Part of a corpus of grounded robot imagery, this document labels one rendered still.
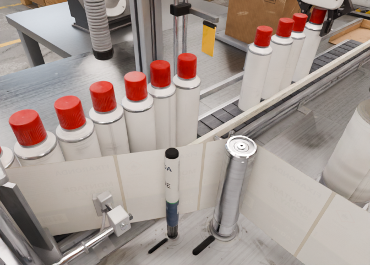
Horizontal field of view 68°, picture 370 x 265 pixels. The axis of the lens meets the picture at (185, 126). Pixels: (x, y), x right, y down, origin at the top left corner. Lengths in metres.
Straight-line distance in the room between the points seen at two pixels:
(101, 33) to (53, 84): 0.50
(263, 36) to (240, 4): 0.54
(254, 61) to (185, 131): 0.22
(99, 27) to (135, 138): 0.18
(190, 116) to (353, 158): 0.27
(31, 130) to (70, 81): 0.59
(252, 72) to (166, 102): 0.25
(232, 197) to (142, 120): 0.18
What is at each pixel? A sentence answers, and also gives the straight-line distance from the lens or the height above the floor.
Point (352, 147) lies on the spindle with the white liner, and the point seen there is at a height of 1.01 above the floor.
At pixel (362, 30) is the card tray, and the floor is 0.83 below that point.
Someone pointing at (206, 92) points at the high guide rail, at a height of 0.96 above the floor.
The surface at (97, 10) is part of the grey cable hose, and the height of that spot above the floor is 1.16.
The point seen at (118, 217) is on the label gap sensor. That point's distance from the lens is 0.33.
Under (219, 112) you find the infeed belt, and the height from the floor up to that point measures 0.88.
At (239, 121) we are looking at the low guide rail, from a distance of 0.62.
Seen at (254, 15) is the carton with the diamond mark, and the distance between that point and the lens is 1.11.
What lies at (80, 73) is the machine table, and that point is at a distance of 0.99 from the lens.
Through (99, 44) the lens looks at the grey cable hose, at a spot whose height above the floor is 1.10.
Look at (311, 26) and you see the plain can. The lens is 0.81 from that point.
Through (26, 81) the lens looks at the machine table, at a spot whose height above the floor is 0.83.
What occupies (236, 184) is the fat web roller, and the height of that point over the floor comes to 1.02.
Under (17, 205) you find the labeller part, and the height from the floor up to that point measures 1.04.
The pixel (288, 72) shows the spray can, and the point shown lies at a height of 0.95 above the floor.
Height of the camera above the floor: 1.29
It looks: 40 degrees down
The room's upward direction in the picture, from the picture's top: 2 degrees clockwise
